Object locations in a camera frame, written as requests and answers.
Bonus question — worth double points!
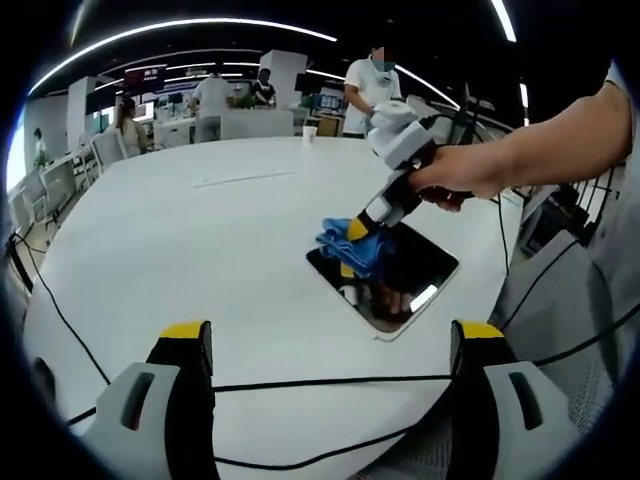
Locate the white counter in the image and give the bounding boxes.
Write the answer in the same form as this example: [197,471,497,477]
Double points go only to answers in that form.
[219,109,296,142]

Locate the black tablet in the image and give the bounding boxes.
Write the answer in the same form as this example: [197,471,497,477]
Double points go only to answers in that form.
[305,219,461,343]

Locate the person's grey shirt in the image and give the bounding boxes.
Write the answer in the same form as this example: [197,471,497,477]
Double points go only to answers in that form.
[583,59,640,384]

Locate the person's right hand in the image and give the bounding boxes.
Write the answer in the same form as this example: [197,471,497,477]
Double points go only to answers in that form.
[406,143,507,214]

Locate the red wall screen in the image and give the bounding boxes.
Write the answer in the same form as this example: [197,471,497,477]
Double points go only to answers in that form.
[124,66,169,97]

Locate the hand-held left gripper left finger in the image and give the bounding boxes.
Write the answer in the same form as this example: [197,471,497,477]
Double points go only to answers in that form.
[87,319,221,480]

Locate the blue cleaning cloth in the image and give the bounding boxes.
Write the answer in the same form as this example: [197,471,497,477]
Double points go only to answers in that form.
[314,215,399,279]

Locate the black cable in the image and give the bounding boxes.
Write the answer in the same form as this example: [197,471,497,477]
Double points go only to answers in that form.
[213,415,452,471]
[496,193,640,367]
[8,233,454,394]

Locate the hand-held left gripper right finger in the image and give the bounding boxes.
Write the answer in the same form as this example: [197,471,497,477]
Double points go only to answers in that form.
[449,318,584,480]

